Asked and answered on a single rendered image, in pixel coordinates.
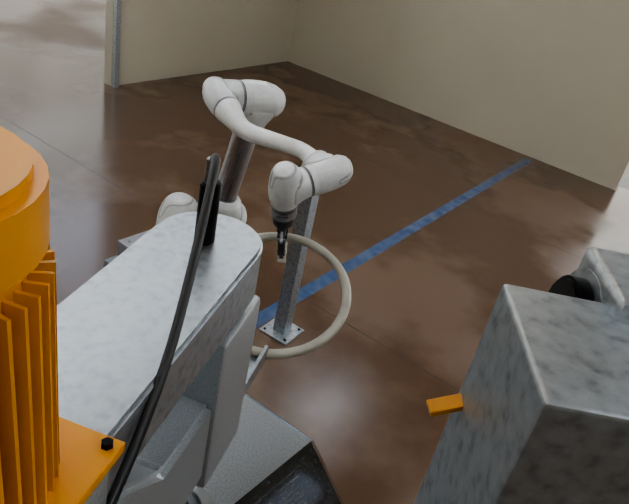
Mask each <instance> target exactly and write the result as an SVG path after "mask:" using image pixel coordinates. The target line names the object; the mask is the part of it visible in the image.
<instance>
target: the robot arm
mask: <svg viewBox="0 0 629 504"><path fill-rule="evenodd" d="M202 95H203V99H204V102H205V104H206V106H207V107H208V109H209V110H210V112H211V113H212V114H213V115H214V116H215V117H216V118H217V119H218V120H219V121H220V122H222V123H223V124H224V125H225V126H226V127H227V128H229V129H230V130H231V131H232V132H233V133H232V136H231V139H230V142H229V146H228V149H227V152H226V155H225V159H224V162H223V165H222V168H221V171H220V175H219V181H220V182H221V183H222V186H221V194H220V202H219V210H218V214H222V215H226V216H230V217H233V218H235V219H238V220H240V221H242V222H244V223H245V224H246V221H247V213H246V209H245V207H244V205H243V204H242V203H241V200H240V198H239V196H238V194H239V191H240V188H241V185H242V182H243V179H244V176H245V173H246V170H247V167H248V164H249V161H250V158H251V156H252V153H253V150H254V147H255V144H257V145H260V146H263V147H267V148H270V149H273V150H277V151H280V152H284V153H287V154H290V155H293V156H295V157H298V158H299V159H301V160H302V162H303V163H302V167H298V166H297V165H295V164H294V163H293V162H290V161H281V162H278V163H277V164H275V165H274V167H273V169H272V171H271V173H270V177H269V183H268V195H269V199H270V209H271V210H270V211H271V213H270V214H271V216H272V222H273V224H274V226H276V227H277V238H278V240H277V243H278V250H276V252H277V262H279V263H286V254H287V242H286V239H287V236H288V231H289V228H290V227H292V226H293V224H294V222H295V217H296V216H297V208H298V204H299V203H301V202H302V201H304V200H305V199H307V198H309V197H312V196H316V195H322V194H325V193H328V192H331V191H333V190H336V189H338V188H340V187H342V186H344V185H345V184H346V183H348V182H349V181H350V179H351V177H352V175H353V167H352V163H351V161H350V160H349V159H348V158H347V157H346V156H343V155H332V154H329V153H326V152H325V151H322V150H318V151H316V150H315V149H314V148H312V147H311V146H309V145H308V144H306V143H304V142H301V141H299V140H296V139H293V138H290V137H287V136H284V135H281V134H278V133H276V132H273V131H270V130H267V129H264V127H265V126H266V125H267V124H268V123H269V122H270V120H271V119H272V118H273V117H276V116H278V115H279V114H281V113H282V111H283V109H284V107H285V103H286V99H285V94H284V92H283V91H282V90H281V89H280V88H279V87H277V86H276V85H275V84H272V83H270V82H266V81H261V80H251V79H244V80H234V79H222V78H221V77H216V76H212V77H209V78H207V79H206V80H205V81H204V83H203V90H202ZM197 206H198V202H196V200H195V199H194V198H193V197H192V196H190V195H188V194H186V193H182V192H175V193H172V194H170V195H168V196H167V197H166V198H165V199H164V201H163V202H162V204H161V206H160V208H159V211H158V215H157V220H156V225H157V224H158V223H160V222H161V221H163V220H164V219H166V218H168V217H170V216H173V215H176V214H180V213H186V212H197Z"/></svg>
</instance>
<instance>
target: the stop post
mask: <svg viewBox="0 0 629 504"><path fill-rule="evenodd" d="M318 199H319V195H316V196H312V197H309V198H307V199H305V200H304V201H302V202H301V203H299V204H298V208H297V216H296V217H295V222H294V225H293V230H292V234H296V235H300V236H303V237H306V238H308V239H310V237H311V232H312V228H313V223H314V218H315V214H316V209H317V204H318ZM307 251H308V248H307V247H305V246H302V245H300V244H296V243H292V242H290V245H289V250H288V255H287V260H286V265H285V271H284V276H283V281H282V286H281V291H280V296H279V301H278V306H277V311H276V316H275V318H274V319H272V320H271V321H270V322H268V323H267V324H265V325H264V326H262V327H261V328H259V330H260V331H261V332H263V333H265V334H266V335H268V336H270V337H271V338H273V339H275V340H277V341H278V342H280V343H282V344H283V345H287V344H288V343H289V342H291V341H292V340H293V339H295V338H296V337H297V336H298V335H300V334H301V333H302V332H304V330H303V329H302V328H300V327H298V326H296V325H295V324H293V323H292V321H293V317H294V312H295V307H296V302H297V298H298V293H299V288H300V284H301V279H302V274H303V270H304V265H305V260H306V256H307Z"/></svg>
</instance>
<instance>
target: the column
mask: <svg viewBox="0 0 629 504"><path fill-rule="evenodd" d="M459 393H461V394H462V401H463V409H462V411H458V412H453V413H451V414H450V416H449V419H448V421H447V423H446V426H445V428H444V431H443V433H442V436H441V438H440V441H439V443H438V446H437V448H436V451H435V453H434V455H433V458H432V460H431V463H430V465H429V468H428V470H427V473H426V475H425V478H424V480H423V483H422V485H421V487H420V490H419V492H418V495H417V497H416V500H415V502H414V504H629V325H626V324H623V323H620V322H618V321H616V320H615V319H613V318H612V317H611V316H610V314H609V313H608V311H607V309H606V307H605V306H604V304H603V303H600V302H595V301H590V300H585V299H580V298H575V297H570V296H565V295H560V294H555V293H550V292H545V291H539V290H534V289H529V288H524V287H519V286H514V285H509V284H504V285H503V286H502V288H501V291H500V293H499V295H498V298H497V300H496V303H495V305H494V308H493V310H492V313H491V315H490V318H489V320H488V323H487V325H486V327H485V330H484V332H483V335H482V337H481V340H480V342H479V345H478V347H477V350H476V352H475V355H474V357H473V359H472V362H471V364H470V367H469V369H468V372H467V374H466V377H465V379H464V382H463V384H462V387H461V389H460V391H459Z"/></svg>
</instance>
